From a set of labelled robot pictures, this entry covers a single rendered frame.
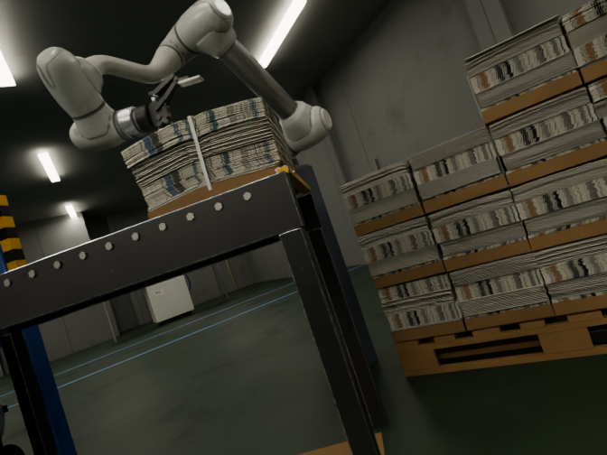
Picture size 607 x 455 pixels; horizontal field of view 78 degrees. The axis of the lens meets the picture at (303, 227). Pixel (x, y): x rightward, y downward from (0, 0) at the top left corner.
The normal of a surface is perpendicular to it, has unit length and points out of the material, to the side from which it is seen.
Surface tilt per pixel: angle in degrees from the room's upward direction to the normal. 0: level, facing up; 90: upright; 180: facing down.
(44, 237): 90
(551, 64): 90
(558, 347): 90
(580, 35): 90
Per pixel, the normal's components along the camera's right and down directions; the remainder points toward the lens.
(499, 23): -0.84, 0.26
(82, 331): 0.43, -0.18
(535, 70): -0.47, 0.12
